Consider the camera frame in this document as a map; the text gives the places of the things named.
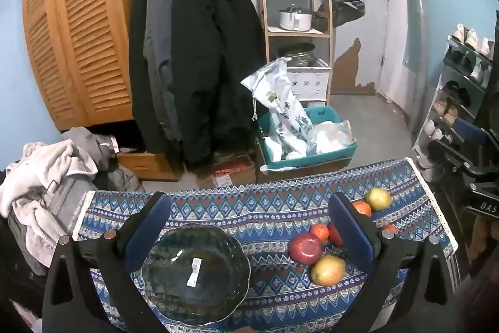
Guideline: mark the brown cardboard box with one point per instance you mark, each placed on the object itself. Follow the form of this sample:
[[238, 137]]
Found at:
[[331, 165]]

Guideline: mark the metal pot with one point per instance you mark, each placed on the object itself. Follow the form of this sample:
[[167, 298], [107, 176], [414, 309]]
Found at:
[[298, 58]]

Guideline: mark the pile of light clothes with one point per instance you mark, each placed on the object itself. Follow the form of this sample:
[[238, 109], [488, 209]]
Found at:
[[46, 169]]

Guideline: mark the dark green glass bowl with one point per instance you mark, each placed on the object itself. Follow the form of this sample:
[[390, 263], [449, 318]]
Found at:
[[183, 286]]

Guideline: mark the black hanging bag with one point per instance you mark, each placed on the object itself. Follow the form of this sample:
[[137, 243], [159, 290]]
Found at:
[[343, 11]]

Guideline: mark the white floral plastic bag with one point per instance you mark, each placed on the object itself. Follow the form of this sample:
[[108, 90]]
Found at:
[[280, 99]]

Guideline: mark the grey garment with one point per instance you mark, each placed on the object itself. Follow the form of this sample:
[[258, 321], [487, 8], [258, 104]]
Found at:
[[89, 140]]

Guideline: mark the shoe rack with shoes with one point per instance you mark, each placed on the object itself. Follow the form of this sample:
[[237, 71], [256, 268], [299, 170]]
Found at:
[[471, 38]]

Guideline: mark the wooden shelf rack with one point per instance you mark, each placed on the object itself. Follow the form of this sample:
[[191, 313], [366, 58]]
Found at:
[[262, 5]]

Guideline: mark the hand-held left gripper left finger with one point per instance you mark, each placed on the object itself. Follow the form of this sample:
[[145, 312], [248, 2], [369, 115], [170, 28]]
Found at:
[[150, 223]]

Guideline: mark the person's right hand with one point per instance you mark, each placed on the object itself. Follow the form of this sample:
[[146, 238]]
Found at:
[[485, 239]]

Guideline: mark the black knit garment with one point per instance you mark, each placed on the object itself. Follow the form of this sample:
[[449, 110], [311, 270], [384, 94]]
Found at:
[[19, 270]]

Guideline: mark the blue patterned tablecloth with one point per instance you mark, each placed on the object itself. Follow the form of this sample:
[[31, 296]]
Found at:
[[253, 208]]

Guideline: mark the small red apple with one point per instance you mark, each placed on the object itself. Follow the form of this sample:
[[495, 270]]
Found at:
[[334, 236]]

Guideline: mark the red cardboard box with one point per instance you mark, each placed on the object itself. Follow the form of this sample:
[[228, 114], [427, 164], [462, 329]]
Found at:
[[234, 171]]

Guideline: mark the white plastic crate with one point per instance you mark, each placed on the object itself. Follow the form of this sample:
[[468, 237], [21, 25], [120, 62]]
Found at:
[[312, 83]]

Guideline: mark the white cooking pot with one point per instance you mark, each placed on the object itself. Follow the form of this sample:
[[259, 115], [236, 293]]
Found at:
[[294, 21]]

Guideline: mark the black hanging coat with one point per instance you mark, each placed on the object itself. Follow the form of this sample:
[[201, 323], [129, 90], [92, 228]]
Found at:
[[206, 44]]

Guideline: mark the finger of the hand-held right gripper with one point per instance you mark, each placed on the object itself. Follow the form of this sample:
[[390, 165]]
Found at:
[[444, 150], [469, 132]]

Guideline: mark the teal box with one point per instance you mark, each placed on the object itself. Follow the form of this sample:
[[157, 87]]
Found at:
[[312, 160]]

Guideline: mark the crumpled white plastic bags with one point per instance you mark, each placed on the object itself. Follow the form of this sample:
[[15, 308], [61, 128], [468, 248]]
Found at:
[[331, 138]]

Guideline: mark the white door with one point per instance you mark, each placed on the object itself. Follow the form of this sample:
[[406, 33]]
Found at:
[[397, 24]]

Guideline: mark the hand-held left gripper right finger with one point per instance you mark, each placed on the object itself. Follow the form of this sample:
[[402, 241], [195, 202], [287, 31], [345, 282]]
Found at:
[[353, 227]]

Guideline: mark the grey hanging jacket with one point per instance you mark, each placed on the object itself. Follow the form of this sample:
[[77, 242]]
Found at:
[[160, 44]]

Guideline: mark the wooden louvered wardrobe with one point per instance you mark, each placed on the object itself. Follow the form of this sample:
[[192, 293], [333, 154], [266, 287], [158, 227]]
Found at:
[[78, 24]]

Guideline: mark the large red apple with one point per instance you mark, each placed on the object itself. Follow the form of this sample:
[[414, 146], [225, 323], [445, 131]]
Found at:
[[306, 249]]

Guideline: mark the metal shoe rack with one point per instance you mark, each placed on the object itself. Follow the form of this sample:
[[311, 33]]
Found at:
[[452, 83]]

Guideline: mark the orange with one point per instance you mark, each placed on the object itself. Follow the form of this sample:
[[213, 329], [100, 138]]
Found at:
[[320, 232], [361, 208], [390, 228]]

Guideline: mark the wooden drawer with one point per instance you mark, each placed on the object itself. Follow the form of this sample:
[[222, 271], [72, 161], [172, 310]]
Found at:
[[148, 165]]

